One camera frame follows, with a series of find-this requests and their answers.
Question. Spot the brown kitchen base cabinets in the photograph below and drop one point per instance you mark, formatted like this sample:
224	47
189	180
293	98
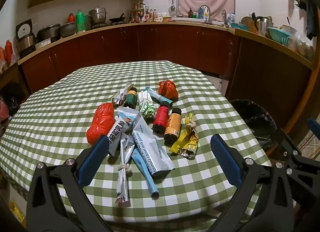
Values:
175	44

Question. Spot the red thermos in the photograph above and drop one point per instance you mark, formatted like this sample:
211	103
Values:
71	17

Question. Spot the dark pot with lid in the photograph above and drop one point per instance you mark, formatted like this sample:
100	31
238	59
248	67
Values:
47	32

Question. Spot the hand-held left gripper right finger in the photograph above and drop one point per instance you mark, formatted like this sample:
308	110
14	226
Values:
225	159

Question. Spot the large teal basket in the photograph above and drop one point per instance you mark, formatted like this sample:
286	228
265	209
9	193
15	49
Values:
280	36

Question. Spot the steel basin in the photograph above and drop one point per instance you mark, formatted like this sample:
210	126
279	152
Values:
67	29

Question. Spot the hanging dark cloth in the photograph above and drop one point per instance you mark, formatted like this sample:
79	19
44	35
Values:
310	10

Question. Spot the teal tube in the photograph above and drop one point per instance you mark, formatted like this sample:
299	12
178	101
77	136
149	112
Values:
160	96

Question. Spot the trash bin with black bag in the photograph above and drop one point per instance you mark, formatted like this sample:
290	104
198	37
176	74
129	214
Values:
255	119

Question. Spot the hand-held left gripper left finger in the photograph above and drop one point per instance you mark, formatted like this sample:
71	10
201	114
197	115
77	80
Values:
93	159

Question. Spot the orange bottle black cap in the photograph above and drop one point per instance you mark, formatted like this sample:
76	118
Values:
173	126

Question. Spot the knotted silver sachet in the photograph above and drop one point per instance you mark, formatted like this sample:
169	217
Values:
123	157

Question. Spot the green white checkered tablecloth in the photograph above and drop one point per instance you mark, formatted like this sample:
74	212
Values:
62	109

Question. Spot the green bottle orange band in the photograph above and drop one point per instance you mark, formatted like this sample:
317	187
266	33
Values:
131	98

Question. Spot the steel steamer pot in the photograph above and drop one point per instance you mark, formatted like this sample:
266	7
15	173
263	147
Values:
97	14

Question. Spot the brown glass bottle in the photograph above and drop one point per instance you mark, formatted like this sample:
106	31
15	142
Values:
190	12

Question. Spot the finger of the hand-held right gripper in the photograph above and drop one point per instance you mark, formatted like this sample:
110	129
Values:
291	147
313	126

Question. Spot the group of spice bottles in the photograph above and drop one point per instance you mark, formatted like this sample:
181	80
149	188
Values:
140	13

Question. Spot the white plastic bottles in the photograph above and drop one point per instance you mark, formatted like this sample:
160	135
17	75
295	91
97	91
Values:
231	18

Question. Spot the white bowl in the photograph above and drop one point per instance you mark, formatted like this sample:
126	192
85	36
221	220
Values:
288	28

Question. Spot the black wok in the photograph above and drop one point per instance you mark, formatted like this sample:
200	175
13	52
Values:
117	18

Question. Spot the small teal basket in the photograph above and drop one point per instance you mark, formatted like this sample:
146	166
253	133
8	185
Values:
238	25

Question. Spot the large white blue powder packet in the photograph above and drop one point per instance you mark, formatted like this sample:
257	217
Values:
150	147

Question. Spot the white blue sachet black print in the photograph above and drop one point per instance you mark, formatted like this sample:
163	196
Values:
122	124

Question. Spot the blue detergent bottle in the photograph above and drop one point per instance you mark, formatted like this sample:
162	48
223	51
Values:
201	12

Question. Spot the yellow foil wrapper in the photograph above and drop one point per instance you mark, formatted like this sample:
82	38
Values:
188	139

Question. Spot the orange plastic bag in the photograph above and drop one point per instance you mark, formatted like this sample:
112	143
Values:
168	88

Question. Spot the green thermos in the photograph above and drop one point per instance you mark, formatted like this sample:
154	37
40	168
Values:
80	21

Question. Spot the rice cooker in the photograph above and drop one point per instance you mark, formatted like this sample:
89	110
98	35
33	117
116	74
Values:
25	37

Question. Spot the light blue stick sachet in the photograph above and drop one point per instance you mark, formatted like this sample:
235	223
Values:
147	180

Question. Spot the red bottle black cap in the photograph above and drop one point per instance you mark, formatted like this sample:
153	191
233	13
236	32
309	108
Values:
161	117

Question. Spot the knotted white silver wrapper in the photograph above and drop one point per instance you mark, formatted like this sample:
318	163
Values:
122	94

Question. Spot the white green leaf tissue packet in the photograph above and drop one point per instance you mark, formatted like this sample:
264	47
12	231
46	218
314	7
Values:
146	104

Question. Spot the hanging metal strainer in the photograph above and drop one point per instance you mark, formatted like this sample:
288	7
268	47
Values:
172	8

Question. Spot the steel kettle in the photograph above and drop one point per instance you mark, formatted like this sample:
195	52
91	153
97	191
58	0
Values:
262	26

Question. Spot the chrome faucet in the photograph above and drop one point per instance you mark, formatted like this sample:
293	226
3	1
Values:
208	8

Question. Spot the orange plastic bottles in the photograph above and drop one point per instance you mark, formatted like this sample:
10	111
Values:
7	51

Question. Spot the red plastic bag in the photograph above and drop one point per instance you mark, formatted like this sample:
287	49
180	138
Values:
101	122

